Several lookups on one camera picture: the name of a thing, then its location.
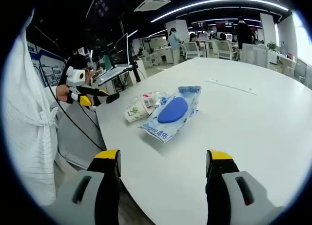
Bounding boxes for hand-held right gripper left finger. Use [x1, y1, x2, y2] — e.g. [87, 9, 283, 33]
[47, 148, 122, 225]

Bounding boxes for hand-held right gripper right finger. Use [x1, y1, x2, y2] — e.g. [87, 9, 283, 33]
[205, 149, 286, 225]

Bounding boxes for white green-print paper cup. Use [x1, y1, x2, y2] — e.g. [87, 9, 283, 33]
[123, 97, 150, 123]

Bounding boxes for small red-label white packet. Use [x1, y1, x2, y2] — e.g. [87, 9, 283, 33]
[140, 93, 157, 109]

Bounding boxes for clear plastic wrapper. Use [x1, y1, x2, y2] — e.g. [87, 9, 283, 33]
[155, 91, 172, 106]

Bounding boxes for blue-lid wet wipes packet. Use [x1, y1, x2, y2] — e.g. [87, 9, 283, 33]
[138, 85, 202, 144]

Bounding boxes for person's left hand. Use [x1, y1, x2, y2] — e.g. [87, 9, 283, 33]
[56, 84, 74, 103]

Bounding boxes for open laptop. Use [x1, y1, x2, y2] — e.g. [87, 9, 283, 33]
[94, 65, 133, 87]

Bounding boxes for dark computer monitor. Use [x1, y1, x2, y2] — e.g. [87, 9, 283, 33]
[114, 32, 130, 67]

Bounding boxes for white table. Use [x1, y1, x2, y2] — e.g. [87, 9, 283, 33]
[96, 57, 312, 225]

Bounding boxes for ceiling air conditioner unit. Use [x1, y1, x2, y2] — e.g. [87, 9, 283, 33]
[133, 0, 172, 13]

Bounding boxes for white mesh office chair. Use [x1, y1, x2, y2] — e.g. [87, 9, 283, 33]
[215, 40, 239, 61]
[182, 41, 206, 60]

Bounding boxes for white desk partition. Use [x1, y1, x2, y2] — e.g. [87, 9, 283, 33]
[240, 43, 269, 69]

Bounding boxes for grey office chair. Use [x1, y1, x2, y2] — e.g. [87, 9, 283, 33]
[293, 58, 312, 86]

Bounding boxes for green potted plant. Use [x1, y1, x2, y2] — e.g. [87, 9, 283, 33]
[267, 41, 279, 53]

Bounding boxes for curved ceiling light strip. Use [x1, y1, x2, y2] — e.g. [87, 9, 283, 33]
[150, 0, 290, 23]

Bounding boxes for black cable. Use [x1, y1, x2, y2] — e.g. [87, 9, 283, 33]
[47, 84, 107, 152]

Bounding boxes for wall poster board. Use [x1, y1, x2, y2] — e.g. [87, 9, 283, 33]
[26, 40, 67, 88]

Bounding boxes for white table cable cover plate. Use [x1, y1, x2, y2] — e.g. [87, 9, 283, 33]
[206, 78, 258, 96]

